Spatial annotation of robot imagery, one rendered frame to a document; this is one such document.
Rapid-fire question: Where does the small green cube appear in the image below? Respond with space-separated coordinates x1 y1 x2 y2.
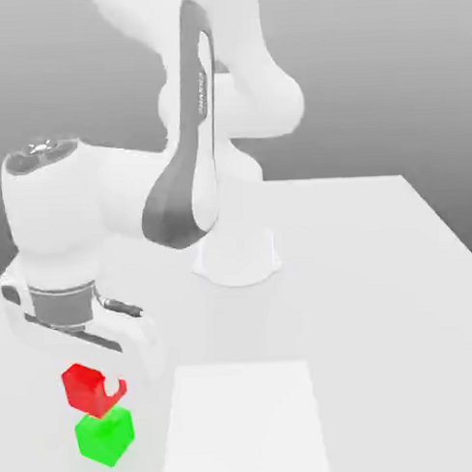
72 403 138 470

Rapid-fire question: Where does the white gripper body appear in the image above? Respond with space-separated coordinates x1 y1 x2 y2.
6 294 167 382

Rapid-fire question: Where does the small red cube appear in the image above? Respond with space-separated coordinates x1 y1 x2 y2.
60 360 129 422

